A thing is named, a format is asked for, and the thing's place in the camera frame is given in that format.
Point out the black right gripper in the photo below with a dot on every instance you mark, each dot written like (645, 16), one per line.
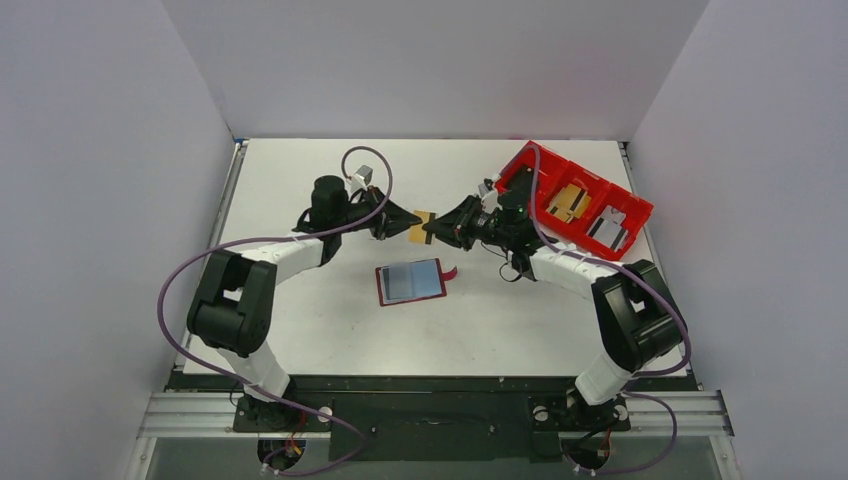
(465, 225)

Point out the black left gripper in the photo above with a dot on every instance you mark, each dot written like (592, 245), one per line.
(381, 219)

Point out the red leather card holder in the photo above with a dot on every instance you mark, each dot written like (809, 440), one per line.
(408, 282)

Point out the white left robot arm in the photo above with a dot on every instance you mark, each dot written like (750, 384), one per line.
(232, 308)

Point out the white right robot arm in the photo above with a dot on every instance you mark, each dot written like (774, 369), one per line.
(634, 309)

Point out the gold cards in bin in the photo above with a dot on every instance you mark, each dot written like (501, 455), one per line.
(569, 204)

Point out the silver cards in bin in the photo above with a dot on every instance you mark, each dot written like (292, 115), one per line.
(608, 230)

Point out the red three-compartment bin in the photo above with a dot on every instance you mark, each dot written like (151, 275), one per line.
(596, 214)

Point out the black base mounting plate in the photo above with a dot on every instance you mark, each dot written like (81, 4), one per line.
(383, 418)

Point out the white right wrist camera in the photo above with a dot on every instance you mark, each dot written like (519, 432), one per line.
(488, 195)

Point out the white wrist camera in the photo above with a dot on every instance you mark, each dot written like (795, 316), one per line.
(488, 195)
(362, 177)

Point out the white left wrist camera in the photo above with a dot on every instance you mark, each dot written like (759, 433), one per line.
(362, 177)

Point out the aluminium front rail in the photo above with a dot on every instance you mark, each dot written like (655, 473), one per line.
(212, 415)

